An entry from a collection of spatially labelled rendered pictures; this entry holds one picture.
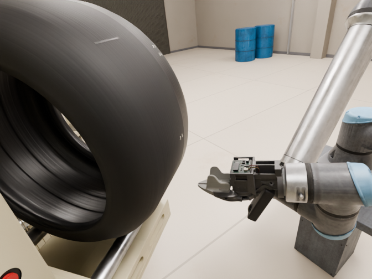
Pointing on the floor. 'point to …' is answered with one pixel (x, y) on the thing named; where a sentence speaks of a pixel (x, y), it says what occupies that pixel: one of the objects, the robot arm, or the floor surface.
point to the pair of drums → (254, 42)
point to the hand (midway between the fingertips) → (203, 186)
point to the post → (19, 249)
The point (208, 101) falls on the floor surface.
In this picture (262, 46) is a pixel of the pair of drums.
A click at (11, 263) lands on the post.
